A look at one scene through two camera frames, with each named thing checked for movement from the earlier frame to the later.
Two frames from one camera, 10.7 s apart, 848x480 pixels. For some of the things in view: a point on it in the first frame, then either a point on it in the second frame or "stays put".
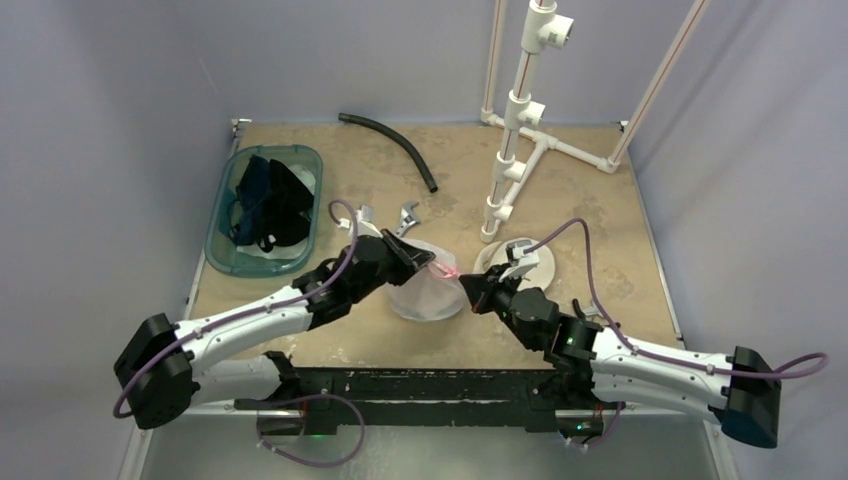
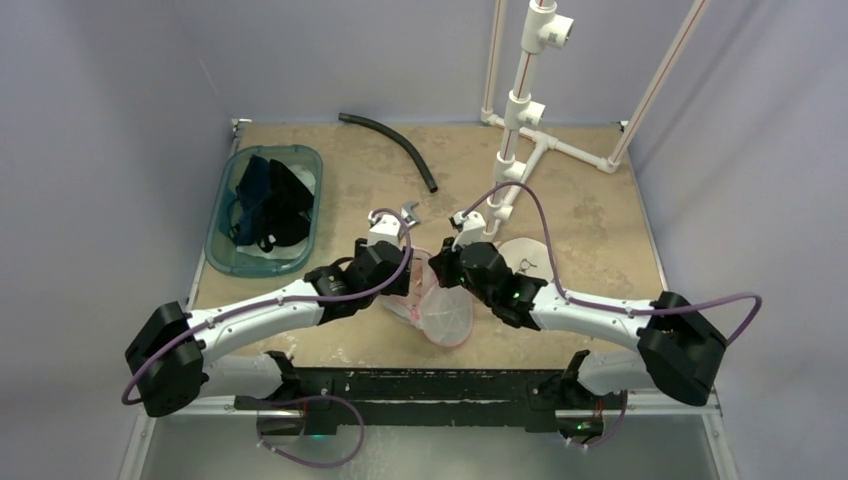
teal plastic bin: [221, 256] stays put
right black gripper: [495, 294] to [442, 266]
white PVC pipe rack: [544, 28] stays put
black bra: [281, 209] stays put
